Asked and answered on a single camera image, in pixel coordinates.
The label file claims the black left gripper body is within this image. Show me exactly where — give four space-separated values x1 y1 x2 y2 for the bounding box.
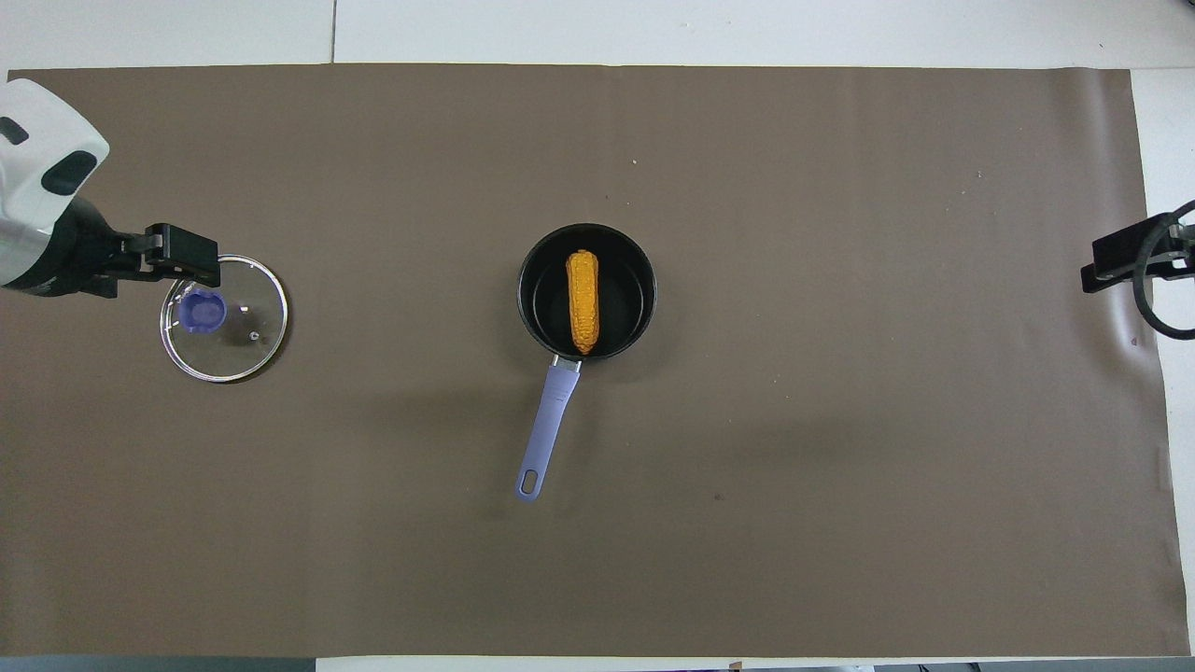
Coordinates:
14 198 120 300

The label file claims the glass lid with purple knob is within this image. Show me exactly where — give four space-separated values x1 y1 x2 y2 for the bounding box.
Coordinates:
160 254 289 384

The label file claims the orange toy corn cob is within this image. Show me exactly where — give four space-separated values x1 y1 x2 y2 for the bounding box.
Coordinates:
566 249 602 356

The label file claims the brown table mat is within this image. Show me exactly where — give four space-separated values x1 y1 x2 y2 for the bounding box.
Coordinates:
0 63 1192 659

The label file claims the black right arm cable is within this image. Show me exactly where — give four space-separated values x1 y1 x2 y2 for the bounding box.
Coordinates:
1132 199 1195 341

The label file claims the dark pot with purple handle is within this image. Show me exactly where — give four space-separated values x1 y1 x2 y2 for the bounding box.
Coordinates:
514 224 658 502

